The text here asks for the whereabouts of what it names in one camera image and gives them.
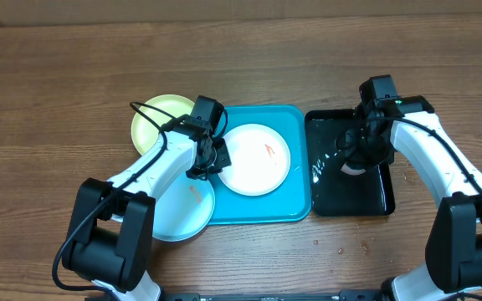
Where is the teal plastic tray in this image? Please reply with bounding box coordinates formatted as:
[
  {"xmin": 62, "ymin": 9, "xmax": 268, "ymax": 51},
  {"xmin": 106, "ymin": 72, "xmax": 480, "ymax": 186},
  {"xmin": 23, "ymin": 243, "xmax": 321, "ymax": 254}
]
[{"xmin": 208, "ymin": 105, "xmax": 311, "ymax": 226}]

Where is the white pink plate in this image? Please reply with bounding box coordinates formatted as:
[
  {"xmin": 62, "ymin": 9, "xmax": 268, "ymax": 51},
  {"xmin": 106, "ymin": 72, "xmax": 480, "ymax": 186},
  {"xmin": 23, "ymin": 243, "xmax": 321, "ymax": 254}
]
[{"xmin": 218, "ymin": 124, "xmax": 291, "ymax": 196}]

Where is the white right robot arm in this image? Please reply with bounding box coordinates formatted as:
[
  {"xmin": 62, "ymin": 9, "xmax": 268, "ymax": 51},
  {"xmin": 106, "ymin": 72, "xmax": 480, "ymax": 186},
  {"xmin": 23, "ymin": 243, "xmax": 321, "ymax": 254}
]
[{"xmin": 341, "ymin": 105, "xmax": 482, "ymax": 300}]

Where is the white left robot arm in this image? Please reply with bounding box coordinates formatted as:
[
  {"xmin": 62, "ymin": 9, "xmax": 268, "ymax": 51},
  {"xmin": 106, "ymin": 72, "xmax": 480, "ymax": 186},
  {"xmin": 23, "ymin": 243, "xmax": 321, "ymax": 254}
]
[{"xmin": 52, "ymin": 115, "xmax": 229, "ymax": 300}]

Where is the light blue plate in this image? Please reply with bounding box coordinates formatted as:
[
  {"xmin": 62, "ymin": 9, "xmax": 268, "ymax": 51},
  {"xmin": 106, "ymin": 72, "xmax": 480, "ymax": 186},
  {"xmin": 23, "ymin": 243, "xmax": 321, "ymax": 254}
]
[{"xmin": 152, "ymin": 175, "xmax": 215, "ymax": 242}]

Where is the yellow plate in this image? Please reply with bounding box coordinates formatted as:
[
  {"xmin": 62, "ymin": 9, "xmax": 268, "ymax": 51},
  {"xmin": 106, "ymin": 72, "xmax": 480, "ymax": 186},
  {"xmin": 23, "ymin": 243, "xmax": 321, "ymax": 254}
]
[{"xmin": 131, "ymin": 94, "xmax": 194, "ymax": 155}]

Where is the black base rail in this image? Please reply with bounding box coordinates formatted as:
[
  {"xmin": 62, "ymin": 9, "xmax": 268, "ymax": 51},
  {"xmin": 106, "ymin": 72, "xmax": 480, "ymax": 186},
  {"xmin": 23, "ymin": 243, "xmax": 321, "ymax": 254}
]
[{"xmin": 159, "ymin": 289, "xmax": 391, "ymax": 301}]

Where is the sponge with green pad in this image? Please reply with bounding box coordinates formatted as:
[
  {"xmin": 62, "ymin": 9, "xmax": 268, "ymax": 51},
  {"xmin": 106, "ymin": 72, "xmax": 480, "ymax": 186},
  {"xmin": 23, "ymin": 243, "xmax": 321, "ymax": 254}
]
[{"xmin": 341, "ymin": 163, "xmax": 366, "ymax": 176}]

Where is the black tray with water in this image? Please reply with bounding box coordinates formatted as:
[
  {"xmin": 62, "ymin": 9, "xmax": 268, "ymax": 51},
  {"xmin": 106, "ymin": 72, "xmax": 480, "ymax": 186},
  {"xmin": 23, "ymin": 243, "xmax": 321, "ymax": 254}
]
[{"xmin": 305, "ymin": 109, "xmax": 396, "ymax": 217}]

